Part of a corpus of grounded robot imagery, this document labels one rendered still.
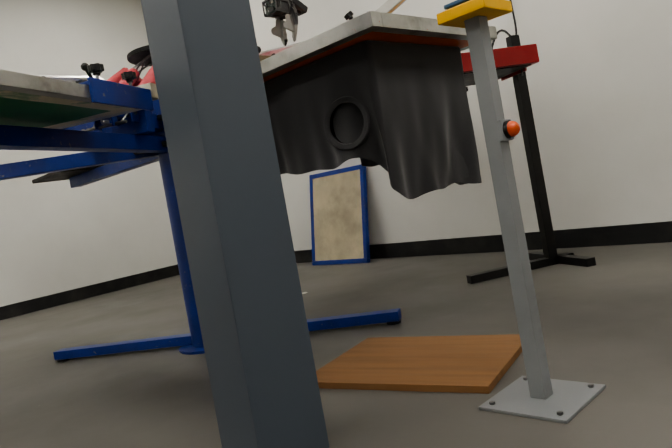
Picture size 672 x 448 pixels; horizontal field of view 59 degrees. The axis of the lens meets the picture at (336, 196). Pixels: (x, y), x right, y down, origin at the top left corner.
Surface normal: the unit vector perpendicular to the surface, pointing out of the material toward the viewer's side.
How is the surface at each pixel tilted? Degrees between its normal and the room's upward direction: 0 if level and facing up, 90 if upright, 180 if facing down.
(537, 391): 90
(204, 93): 90
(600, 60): 90
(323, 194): 79
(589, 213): 90
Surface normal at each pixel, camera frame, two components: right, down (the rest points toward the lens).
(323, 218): -0.73, -0.06
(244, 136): 0.62, -0.11
